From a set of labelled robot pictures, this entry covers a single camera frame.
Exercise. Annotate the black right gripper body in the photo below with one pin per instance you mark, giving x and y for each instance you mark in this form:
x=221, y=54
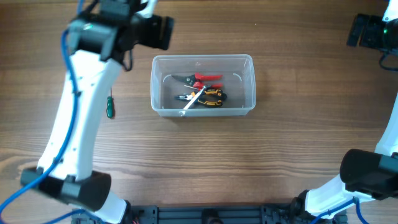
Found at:
x=379, y=34

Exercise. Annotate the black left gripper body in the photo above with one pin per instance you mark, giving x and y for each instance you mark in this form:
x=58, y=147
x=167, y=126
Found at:
x=150, y=29

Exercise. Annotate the red handled cutting pliers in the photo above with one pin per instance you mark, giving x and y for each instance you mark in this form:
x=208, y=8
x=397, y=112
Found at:
x=196, y=80

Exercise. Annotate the small silver wrench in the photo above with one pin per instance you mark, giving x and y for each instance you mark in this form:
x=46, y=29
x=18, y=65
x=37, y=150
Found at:
x=192, y=100

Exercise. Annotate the orange black pliers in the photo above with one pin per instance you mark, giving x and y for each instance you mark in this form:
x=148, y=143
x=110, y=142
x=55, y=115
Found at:
x=210, y=98

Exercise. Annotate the green handled screwdriver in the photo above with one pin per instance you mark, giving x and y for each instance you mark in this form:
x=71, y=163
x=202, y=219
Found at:
x=110, y=110

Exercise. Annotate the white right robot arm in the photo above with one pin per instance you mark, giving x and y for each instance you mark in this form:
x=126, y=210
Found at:
x=364, y=176

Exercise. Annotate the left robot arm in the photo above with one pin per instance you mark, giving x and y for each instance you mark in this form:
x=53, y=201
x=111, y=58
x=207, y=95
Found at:
x=93, y=47

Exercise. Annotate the clear plastic container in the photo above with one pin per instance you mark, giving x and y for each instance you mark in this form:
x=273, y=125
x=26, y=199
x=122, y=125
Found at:
x=238, y=82

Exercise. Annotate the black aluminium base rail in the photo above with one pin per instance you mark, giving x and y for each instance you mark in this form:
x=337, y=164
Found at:
x=264, y=214

